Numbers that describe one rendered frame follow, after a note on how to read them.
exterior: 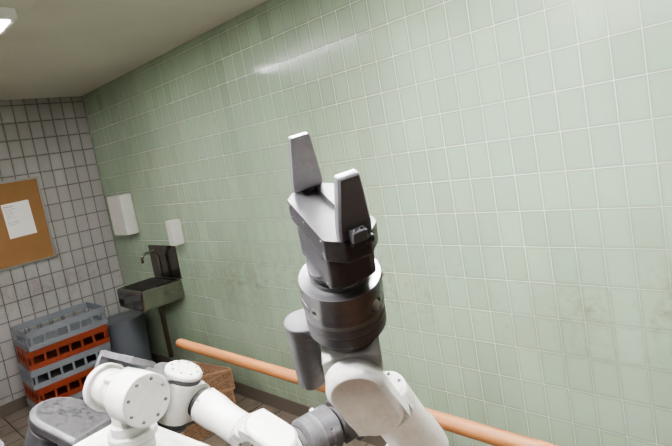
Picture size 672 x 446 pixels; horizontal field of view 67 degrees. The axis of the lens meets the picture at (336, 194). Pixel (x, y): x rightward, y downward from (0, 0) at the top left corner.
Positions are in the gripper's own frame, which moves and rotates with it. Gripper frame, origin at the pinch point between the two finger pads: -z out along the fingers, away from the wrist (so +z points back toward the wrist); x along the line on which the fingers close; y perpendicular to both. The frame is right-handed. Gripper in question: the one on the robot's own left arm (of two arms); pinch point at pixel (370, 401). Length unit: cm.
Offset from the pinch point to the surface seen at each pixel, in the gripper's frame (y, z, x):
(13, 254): -426, 33, -19
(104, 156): -420, -56, -87
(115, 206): -393, -48, -41
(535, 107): -25, -121, -54
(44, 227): -430, 5, -35
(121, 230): -392, -48, -19
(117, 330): -383, -23, 63
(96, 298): -438, -22, 41
